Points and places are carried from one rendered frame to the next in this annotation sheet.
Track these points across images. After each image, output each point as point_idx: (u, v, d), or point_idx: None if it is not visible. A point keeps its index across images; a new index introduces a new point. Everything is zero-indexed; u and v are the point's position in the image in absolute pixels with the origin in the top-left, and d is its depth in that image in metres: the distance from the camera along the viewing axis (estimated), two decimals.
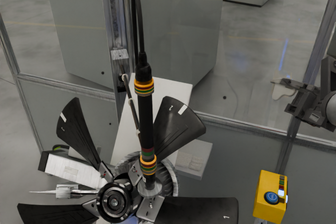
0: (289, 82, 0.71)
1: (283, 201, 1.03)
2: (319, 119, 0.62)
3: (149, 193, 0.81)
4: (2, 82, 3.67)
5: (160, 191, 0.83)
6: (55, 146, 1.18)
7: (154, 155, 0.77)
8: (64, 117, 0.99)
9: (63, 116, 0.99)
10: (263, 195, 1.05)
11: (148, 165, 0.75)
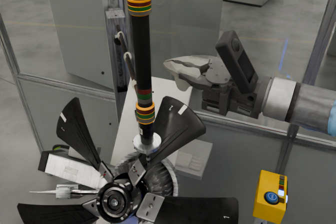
0: (191, 82, 0.55)
1: (283, 201, 1.03)
2: (251, 113, 0.56)
3: (146, 147, 0.71)
4: (2, 82, 3.67)
5: (159, 146, 0.72)
6: (55, 146, 1.18)
7: (152, 101, 0.67)
8: (64, 117, 0.99)
9: (63, 116, 0.99)
10: (263, 195, 1.05)
11: (144, 111, 0.65)
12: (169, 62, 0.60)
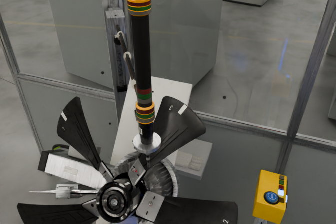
0: None
1: (283, 201, 1.03)
2: None
3: (146, 147, 0.71)
4: (2, 82, 3.67)
5: (159, 146, 0.72)
6: (55, 146, 1.18)
7: (152, 101, 0.67)
8: (182, 112, 0.90)
9: (183, 109, 0.90)
10: (263, 195, 1.05)
11: (144, 111, 0.65)
12: None
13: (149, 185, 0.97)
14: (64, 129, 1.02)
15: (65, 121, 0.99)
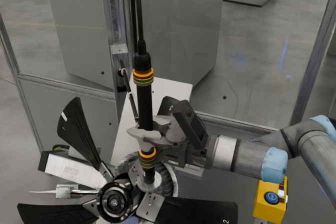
0: (155, 144, 0.66)
1: (283, 201, 1.03)
2: (204, 165, 0.68)
3: (148, 187, 0.80)
4: (2, 82, 3.67)
5: (160, 185, 0.81)
6: (55, 146, 1.18)
7: (154, 148, 0.76)
8: None
9: None
10: (263, 195, 1.05)
11: (147, 158, 0.74)
12: (138, 119, 0.73)
13: None
14: (64, 129, 1.02)
15: (65, 121, 0.99)
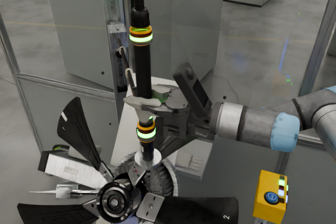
0: (154, 111, 0.60)
1: (283, 201, 1.03)
2: (208, 135, 0.63)
3: (147, 164, 0.74)
4: (2, 82, 3.67)
5: (159, 162, 0.76)
6: (55, 146, 1.18)
7: (153, 120, 0.71)
8: None
9: None
10: (263, 195, 1.05)
11: (145, 131, 0.68)
12: (136, 88, 0.68)
13: (149, 185, 0.97)
14: (64, 129, 1.02)
15: (65, 121, 0.99)
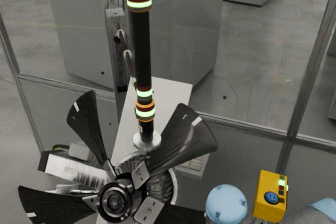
0: None
1: (283, 201, 1.03)
2: None
3: (146, 145, 0.71)
4: (2, 82, 3.67)
5: (159, 143, 0.72)
6: (55, 146, 1.18)
7: (152, 98, 0.67)
8: (196, 123, 0.88)
9: (197, 121, 0.88)
10: (263, 195, 1.05)
11: (144, 108, 0.65)
12: None
13: (150, 189, 0.97)
14: (74, 119, 1.01)
15: (77, 111, 0.99)
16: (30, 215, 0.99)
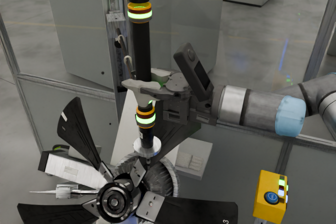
0: (154, 94, 0.58)
1: (283, 201, 1.03)
2: (209, 120, 0.60)
3: (146, 151, 0.72)
4: (2, 82, 3.67)
5: (159, 149, 0.73)
6: (55, 146, 1.18)
7: (152, 105, 0.68)
8: None
9: None
10: (263, 195, 1.05)
11: (145, 115, 0.66)
12: (135, 72, 0.65)
13: None
14: None
15: None
16: (63, 115, 1.00)
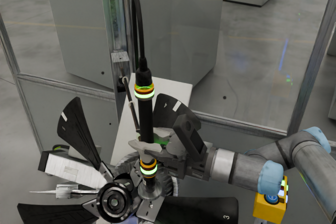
0: (156, 156, 0.68)
1: (283, 201, 1.03)
2: (203, 176, 0.71)
3: (149, 195, 0.82)
4: (2, 82, 3.67)
5: (160, 193, 0.83)
6: (55, 146, 1.18)
7: (154, 158, 0.78)
8: None
9: None
10: (263, 195, 1.05)
11: (148, 168, 0.76)
12: (139, 131, 0.75)
13: None
14: (164, 105, 0.93)
15: (172, 109, 0.90)
16: (63, 115, 1.00)
